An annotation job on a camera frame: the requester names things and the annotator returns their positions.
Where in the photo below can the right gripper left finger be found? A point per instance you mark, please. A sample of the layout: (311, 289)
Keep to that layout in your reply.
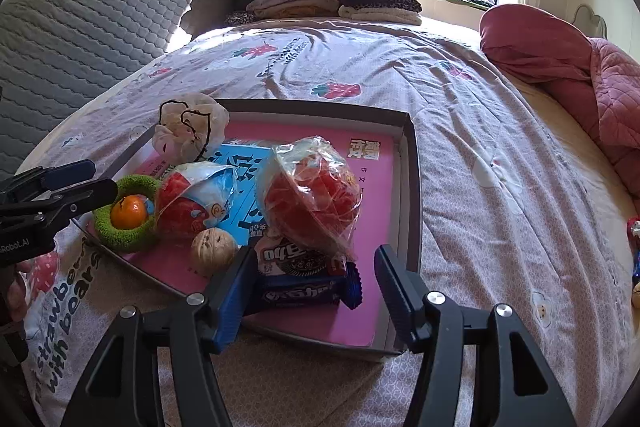
(120, 385)

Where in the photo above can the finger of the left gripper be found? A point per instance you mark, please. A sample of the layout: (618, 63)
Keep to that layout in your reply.
(26, 186)
(54, 213)

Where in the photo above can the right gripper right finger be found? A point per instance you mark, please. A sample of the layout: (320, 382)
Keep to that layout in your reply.
(514, 384)

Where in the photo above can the large orange mandarin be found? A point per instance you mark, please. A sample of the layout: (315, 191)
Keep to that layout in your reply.
(129, 213)

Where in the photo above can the red white snack bag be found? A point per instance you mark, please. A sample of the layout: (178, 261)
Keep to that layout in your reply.
(194, 197)

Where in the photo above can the brown walnut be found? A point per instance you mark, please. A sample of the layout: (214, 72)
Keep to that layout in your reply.
(212, 251)

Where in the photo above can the beige mesh drawstring bag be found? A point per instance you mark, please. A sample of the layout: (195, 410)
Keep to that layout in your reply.
(190, 128)

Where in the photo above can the blue cookie packet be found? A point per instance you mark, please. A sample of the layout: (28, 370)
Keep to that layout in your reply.
(293, 276)

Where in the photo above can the clear bag red contents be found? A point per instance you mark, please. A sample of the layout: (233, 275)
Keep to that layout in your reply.
(307, 193)

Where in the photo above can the person's left hand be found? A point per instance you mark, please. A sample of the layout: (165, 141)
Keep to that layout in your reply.
(16, 294)

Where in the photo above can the grey quilted headboard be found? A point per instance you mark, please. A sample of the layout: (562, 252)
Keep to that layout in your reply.
(58, 55)

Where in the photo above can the small toys on bed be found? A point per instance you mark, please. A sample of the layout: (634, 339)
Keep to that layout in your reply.
(633, 236)

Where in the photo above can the dark shallow box tray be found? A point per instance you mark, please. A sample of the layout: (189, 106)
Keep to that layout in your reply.
(409, 205)

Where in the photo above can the pink quilted blanket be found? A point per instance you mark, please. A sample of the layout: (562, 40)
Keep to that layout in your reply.
(594, 80)

